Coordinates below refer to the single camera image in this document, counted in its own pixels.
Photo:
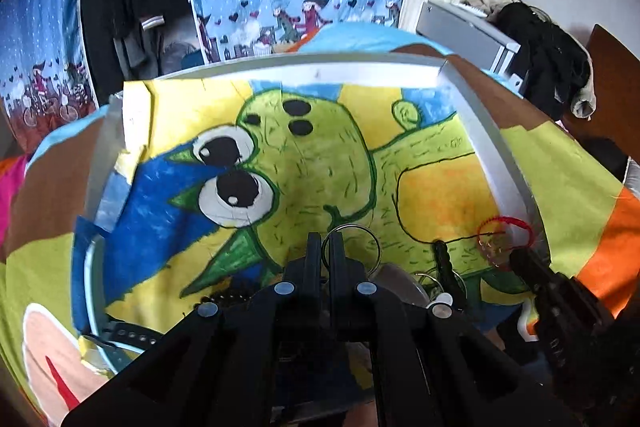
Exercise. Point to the grey framed tray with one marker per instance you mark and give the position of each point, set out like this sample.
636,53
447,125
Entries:
480,127

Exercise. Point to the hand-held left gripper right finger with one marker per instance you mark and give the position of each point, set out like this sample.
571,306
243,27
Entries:
336,257

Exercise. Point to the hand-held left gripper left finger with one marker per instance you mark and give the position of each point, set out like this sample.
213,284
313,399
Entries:
315,257

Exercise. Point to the brown wooden board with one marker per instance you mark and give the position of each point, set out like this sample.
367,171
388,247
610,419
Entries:
612,77

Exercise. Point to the colourful cartoon drawing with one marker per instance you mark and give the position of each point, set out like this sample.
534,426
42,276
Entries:
310,157

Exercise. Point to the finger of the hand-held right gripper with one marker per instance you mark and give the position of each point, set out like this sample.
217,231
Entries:
530,264
444,262

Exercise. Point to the black clothing pile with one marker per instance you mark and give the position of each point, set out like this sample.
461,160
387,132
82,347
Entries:
545,52

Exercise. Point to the printed blanket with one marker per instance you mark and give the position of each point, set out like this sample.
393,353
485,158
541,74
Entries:
565,187

